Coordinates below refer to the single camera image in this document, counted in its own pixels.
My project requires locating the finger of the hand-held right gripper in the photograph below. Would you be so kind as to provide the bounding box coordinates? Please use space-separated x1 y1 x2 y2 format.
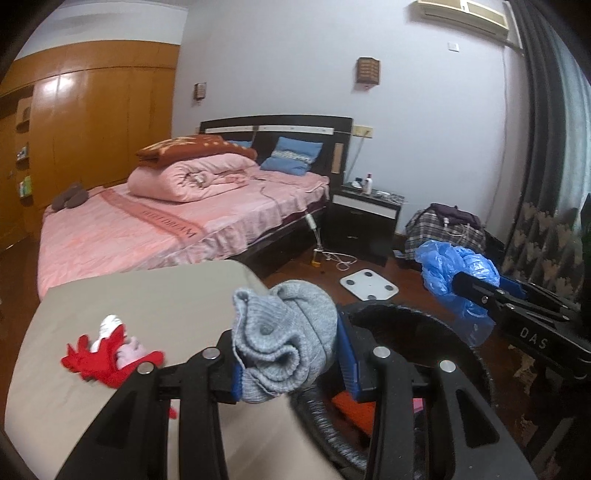
500 274 583 309
450 272 570 324

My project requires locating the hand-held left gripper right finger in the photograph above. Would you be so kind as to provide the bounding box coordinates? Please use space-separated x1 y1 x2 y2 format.
336 314 539 480

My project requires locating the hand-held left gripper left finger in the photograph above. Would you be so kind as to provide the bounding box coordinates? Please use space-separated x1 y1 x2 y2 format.
55 330 242 480

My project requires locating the orange knitted cloth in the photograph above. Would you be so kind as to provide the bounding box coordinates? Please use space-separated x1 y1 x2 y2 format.
332 392 377 437

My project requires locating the blue plastic bag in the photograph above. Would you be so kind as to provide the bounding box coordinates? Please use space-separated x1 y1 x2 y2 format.
414 240 502 347

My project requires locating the grey sock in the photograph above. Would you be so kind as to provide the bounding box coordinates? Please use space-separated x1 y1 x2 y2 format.
231 281 340 404

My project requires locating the black trash bin with bag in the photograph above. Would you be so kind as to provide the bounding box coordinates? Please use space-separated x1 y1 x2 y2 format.
291 302 497 480

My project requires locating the plaid bag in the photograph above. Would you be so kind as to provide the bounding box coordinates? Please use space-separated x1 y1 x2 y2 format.
405 203 488 266

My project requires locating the white bathroom scale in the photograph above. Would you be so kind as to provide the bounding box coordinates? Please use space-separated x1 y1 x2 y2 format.
339 269 399 301

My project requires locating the patterned grey curtain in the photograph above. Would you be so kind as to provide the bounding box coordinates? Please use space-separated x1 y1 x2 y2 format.
503 0 591 301

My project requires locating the beige table cover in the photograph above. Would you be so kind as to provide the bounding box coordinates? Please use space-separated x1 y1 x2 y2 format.
4 259 342 480

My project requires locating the red crumpled cloth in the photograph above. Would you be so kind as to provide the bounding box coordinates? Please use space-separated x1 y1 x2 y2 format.
61 323 178 421

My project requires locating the black white nightstand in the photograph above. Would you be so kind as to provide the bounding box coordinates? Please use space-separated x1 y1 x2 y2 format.
323 185 402 266

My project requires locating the bed with pink sheet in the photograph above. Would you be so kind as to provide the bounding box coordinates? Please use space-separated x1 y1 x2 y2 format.
37 115 354 301

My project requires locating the folded pink quilt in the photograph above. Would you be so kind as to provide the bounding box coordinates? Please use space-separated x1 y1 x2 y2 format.
127 154 259 204

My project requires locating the blue patterned pillow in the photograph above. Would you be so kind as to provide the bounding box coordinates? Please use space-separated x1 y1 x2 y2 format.
260 137 324 176

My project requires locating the dark wooden headboard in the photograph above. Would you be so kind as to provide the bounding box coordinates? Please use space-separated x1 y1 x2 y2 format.
199 115 354 185

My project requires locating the folded brown blanket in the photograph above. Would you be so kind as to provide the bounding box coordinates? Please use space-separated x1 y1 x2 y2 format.
135 134 258 167

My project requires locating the beige air conditioner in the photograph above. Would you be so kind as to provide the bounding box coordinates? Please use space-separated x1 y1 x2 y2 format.
412 0 511 42

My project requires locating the wooden wardrobe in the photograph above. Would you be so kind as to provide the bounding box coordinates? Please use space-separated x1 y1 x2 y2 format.
0 39 182 252

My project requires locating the white cable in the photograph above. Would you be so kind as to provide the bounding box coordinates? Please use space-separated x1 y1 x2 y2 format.
323 251 357 271

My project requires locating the large brown wall lamp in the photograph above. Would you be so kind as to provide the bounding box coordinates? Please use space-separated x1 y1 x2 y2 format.
356 56 382 88

